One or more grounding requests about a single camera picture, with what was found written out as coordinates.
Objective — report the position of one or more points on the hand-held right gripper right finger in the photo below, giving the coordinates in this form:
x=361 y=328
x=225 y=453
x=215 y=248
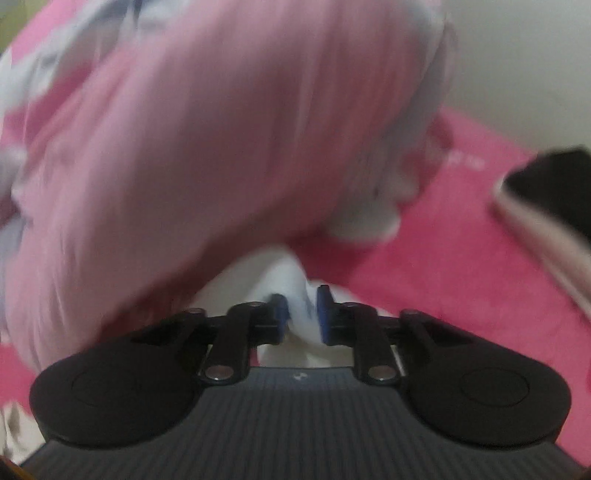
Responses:
x=323 y=316

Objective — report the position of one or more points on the white sweatshirt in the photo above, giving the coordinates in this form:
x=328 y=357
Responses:
x=277 y=277

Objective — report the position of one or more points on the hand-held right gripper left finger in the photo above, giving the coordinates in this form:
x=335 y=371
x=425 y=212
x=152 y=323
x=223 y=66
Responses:
x=282 y=314

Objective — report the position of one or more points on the pink floral bed blanket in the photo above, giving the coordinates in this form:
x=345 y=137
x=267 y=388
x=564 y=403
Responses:
x=438 y=277

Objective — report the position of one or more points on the pink patterned quilt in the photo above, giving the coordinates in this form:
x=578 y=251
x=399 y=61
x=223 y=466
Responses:
x=184 y=138

